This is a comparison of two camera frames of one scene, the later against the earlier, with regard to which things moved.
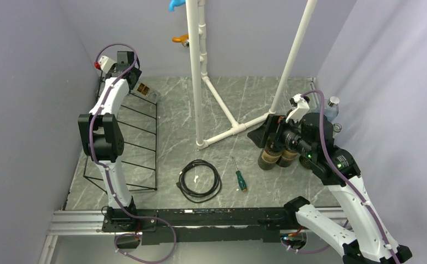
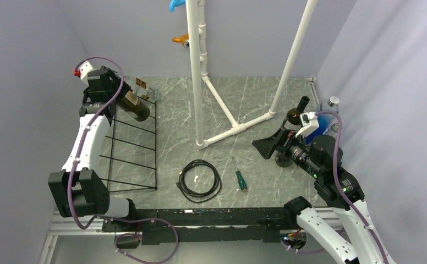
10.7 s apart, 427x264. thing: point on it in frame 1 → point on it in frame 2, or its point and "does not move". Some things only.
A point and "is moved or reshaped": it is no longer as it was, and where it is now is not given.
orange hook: [181, 39] does not move
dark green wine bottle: [271, 153] is moved or reshaped
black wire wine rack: [138, 163] does not move
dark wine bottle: [286, 158] does not move
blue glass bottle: [330, 107] does not move
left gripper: [137, 72] → [115, 78]
